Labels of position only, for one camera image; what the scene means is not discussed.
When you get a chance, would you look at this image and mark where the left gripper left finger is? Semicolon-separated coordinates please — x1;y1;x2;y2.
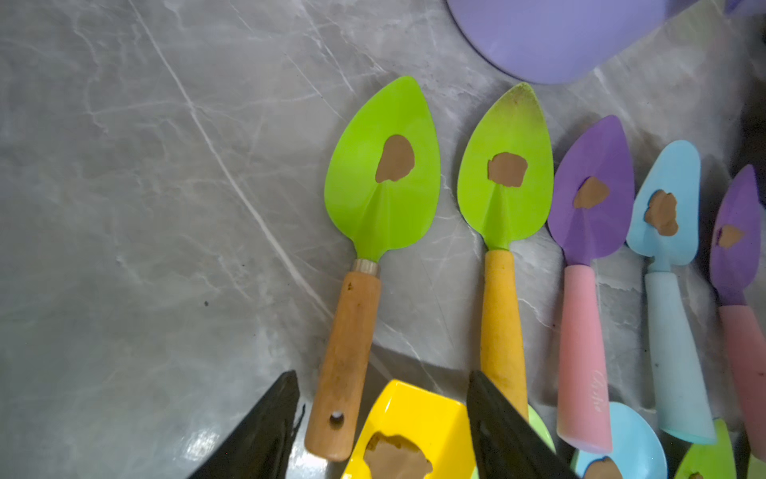
191;370;300;478

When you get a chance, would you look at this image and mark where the light blue round trowel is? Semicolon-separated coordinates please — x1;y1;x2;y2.
571;401;668;478

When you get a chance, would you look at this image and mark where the purple plastic bucket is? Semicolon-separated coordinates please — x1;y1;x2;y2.
447;0;693;85

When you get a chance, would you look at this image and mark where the yellow square trowel wooden handle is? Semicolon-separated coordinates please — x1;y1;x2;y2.
343;380;476;478

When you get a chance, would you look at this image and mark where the purple trowel pink handle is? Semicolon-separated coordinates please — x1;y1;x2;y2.
709;165;765;462
548;115;634;455

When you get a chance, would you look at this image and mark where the green pointed trowel wooden handle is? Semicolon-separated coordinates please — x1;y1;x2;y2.
674;418;737;479

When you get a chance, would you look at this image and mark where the green square trowel wooden handle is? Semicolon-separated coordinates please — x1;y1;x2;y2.
528;404;556;453

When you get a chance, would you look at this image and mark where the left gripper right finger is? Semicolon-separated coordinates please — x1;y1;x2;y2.
467;370;576;479

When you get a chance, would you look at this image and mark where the purple trowel pink handle right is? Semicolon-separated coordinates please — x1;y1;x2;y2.
709;165;765;462

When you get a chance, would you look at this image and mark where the green trowel yellow handle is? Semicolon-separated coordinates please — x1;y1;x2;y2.
457;83;554;418

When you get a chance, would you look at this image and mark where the green square trowel right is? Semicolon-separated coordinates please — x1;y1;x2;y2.
746;454;766;479

